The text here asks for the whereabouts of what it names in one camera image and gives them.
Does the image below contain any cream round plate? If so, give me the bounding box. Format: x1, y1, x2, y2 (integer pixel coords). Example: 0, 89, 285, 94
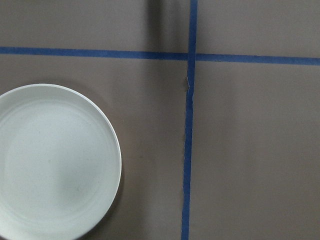
0, 83, 122, 240

